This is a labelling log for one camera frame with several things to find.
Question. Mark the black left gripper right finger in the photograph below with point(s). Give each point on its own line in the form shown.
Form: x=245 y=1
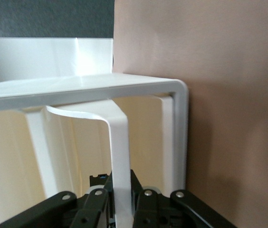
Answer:
x=172 y=213

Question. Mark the cream plastic drawer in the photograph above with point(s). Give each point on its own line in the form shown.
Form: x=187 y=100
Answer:
x=5 y=154
x=146 y=142

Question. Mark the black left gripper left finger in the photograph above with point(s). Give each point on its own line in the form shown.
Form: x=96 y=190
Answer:
x=58 y=209

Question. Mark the white drawer cabinet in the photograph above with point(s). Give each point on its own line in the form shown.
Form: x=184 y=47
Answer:
x=124 y=83

